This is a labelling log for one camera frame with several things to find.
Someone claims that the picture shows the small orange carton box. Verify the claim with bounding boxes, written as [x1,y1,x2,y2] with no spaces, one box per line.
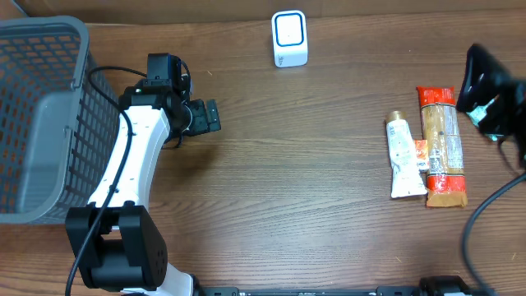
[414,139,430,173]

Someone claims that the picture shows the orange spaghetti packet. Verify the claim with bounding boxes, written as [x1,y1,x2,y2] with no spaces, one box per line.
[417,86,468,208]

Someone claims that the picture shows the white tube gold cap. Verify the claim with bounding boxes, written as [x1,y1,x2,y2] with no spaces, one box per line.
[385,111,427,199]

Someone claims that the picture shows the teal tissue packet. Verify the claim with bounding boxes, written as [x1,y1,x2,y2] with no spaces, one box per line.
[468,97,510,141]

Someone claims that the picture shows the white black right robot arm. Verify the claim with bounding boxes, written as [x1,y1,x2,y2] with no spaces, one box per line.
[456,44,525,167]

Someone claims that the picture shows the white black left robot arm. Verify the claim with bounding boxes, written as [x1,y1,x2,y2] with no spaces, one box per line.
[65,76,221,295]

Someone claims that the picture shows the white barcode scanner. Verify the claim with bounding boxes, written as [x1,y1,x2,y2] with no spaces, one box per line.
[270,10,308,68]

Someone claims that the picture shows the grey plastic mesh basket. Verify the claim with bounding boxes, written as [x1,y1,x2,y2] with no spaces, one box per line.
[1,16,119,224]

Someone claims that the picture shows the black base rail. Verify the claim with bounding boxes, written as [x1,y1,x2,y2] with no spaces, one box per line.
[192,286,486,296]

